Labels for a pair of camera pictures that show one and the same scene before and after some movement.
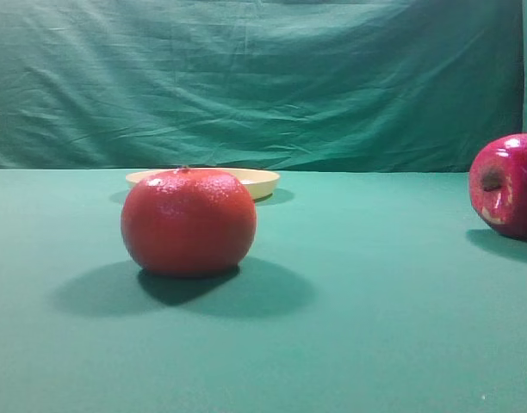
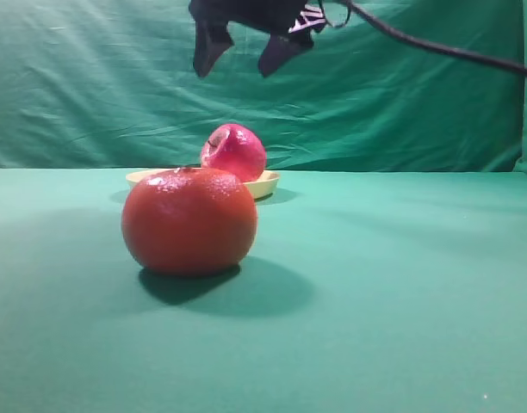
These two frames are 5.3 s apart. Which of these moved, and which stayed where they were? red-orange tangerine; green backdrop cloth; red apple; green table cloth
Moved: red apple
Stayed: green table cloth; green backdrop cloth; red-orange tangerine
